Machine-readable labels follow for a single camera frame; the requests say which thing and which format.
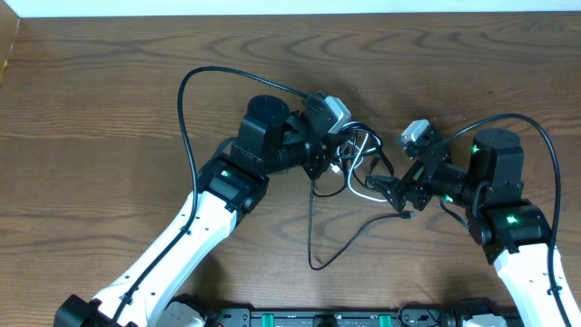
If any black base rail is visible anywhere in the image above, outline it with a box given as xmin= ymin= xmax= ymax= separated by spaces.
xmin=158 ymin=294 xmax=523 ymax=327

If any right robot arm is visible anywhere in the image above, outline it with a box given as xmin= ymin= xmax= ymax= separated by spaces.
xmin=366 ymin=120 xmax=580 ymax=326

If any white cable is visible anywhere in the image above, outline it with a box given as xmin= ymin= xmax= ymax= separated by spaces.
xmin=330 ymin=131 xmax=389 ymax=203

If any black cable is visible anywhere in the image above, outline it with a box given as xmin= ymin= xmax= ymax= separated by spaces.
xmin=307 ymin=121 xmax=417 ymax=272

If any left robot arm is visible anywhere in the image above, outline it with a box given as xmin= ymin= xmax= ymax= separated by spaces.
xmin=54 ymin=94 xmax=351 ymax=326

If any left camera cable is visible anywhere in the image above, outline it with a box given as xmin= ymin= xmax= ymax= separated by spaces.
xmin=111 ymin=65 xmax=310 ymax=327

